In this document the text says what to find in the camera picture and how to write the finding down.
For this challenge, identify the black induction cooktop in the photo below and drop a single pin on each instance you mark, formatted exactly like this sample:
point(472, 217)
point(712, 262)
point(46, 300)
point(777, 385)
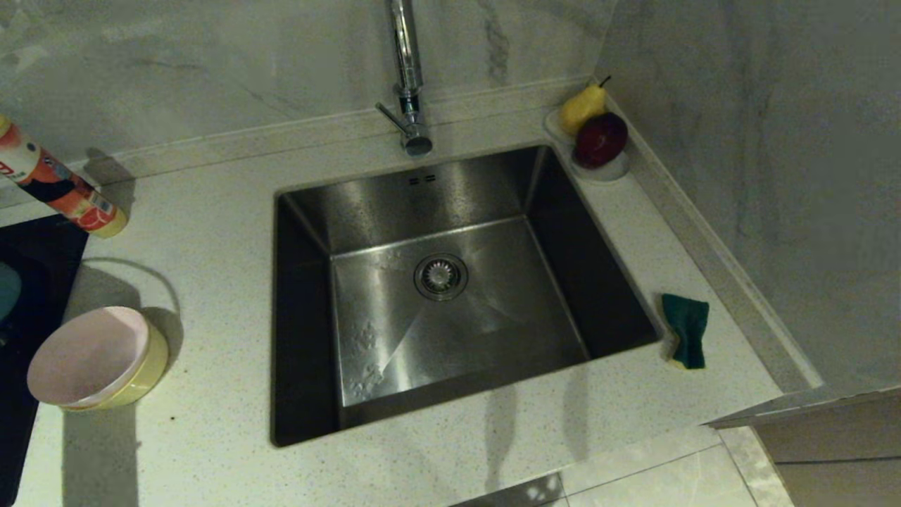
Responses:
point(35, 243)

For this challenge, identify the chrome sink faucet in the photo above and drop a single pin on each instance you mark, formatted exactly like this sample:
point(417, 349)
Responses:
point(408, 70)

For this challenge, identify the orange detergent bottle yellow cap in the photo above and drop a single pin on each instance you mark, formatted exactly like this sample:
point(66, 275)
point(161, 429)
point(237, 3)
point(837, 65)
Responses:
point(84, 208)

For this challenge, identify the small white dish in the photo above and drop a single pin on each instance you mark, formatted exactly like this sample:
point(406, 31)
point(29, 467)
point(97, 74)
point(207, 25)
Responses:
point(611, 172)

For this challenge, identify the yellow pear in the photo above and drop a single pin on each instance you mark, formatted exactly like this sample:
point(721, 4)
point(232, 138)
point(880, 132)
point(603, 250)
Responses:
point(583, 109)

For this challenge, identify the blue plastic bowl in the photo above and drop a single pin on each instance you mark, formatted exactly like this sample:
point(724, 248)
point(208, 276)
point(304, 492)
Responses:
point(7, 292)

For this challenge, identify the pink plastic bowl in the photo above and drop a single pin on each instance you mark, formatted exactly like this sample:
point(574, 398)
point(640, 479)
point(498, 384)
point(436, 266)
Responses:
point(88, 355)

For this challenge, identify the green and yellow sponge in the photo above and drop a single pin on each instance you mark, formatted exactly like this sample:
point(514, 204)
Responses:
point(688, 331)

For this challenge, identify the stainless steel sink basin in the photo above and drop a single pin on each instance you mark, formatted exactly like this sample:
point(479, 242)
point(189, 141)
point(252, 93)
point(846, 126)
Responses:
point(528, 331)

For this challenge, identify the round metal drain strainer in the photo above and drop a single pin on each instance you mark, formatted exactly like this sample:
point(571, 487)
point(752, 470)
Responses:
point(440, 276)

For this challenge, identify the dark red apple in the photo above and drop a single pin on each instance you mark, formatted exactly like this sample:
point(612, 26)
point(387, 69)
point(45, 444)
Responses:
point(600, 141)

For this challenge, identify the beige wooden cabinet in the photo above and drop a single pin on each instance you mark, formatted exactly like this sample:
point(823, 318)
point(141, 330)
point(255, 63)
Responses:
point(845, 451)

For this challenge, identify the yellow plastic bowl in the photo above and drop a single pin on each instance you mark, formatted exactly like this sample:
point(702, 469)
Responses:
point(151, 370)

